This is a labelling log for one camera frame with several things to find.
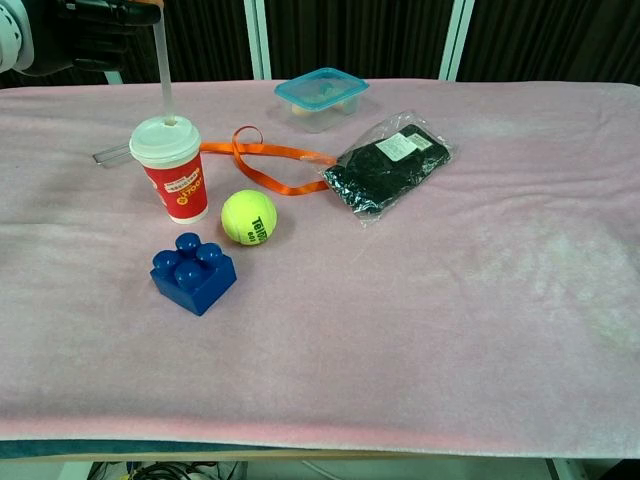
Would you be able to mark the yellow green tennis ball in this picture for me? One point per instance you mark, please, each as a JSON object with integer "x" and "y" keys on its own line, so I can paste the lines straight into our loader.
{"x": 248, "y": 217}

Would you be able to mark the white frame post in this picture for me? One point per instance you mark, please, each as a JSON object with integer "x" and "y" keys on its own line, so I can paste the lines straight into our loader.
{"x": 257, "y": 37}
{"x": 455, "y": 37}

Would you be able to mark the clear box with blue lid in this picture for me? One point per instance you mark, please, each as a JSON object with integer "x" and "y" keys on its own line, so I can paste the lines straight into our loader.
{"x": 322, "y": 97}

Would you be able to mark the black item in plastic bag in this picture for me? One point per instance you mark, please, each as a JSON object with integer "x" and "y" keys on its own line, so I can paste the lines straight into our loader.
{"x": 387, "y": 167}

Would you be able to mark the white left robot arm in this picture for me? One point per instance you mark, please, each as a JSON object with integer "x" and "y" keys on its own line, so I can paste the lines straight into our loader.
{"x": 14, "y": 35}

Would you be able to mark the translucent white straw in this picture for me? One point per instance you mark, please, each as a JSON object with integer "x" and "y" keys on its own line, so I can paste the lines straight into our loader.
{"x": 164, "y": 75}

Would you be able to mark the red paper cup white lid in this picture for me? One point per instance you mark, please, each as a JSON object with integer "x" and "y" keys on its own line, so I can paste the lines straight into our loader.
{"x": 172, "y": 170}

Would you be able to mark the pink fleece table cloth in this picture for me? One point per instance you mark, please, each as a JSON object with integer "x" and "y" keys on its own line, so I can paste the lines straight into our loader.
{"x": 350, "y": 300}

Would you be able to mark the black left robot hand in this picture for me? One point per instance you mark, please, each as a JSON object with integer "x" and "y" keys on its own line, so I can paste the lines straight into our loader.
{"x": 95, "y": 30}

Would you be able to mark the blue toy building block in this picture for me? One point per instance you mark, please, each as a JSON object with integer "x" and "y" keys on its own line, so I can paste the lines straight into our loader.
{"x": 192, "y": 280}

